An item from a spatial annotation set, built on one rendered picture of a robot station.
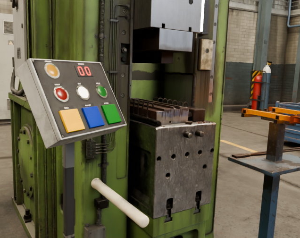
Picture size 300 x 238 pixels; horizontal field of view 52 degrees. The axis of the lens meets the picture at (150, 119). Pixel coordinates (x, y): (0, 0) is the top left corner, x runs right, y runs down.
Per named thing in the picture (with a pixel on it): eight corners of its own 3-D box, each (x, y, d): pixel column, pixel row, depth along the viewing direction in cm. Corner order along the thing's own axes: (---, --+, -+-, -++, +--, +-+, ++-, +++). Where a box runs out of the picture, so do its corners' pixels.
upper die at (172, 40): (192, 52, 154) (193, 32, 152) (158, 49, 143) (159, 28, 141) (146, 53, 188) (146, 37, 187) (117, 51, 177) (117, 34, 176)
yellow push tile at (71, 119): (85, 128, 102) (76, 107, 103) (68, 132, 96) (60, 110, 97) (81, 130, 103) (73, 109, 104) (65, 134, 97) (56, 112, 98)
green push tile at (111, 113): (122, 121, 119) (114, 103, 120) (109, 123, 113) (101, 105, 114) (118, 123, 120) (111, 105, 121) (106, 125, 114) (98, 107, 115)
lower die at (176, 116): (187, 122, 159) (188, 106, 158) (155, 125, 148) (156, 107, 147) (144, 111, 194) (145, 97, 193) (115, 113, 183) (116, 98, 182)
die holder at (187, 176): (211, 202, 169) (216, 122, 162) (153, 219, 149) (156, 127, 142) (154, 172, 216) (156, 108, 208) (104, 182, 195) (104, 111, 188)
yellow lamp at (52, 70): (60, 77, 102) (60, 64, 102) (46, 77, 100) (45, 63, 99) (57, 77, 105) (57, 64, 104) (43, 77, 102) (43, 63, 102)
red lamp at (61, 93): (70, 100, 101) (70, 87, 101) (55, 101, 99) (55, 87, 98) (66, 99, 104) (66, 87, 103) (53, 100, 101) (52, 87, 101)
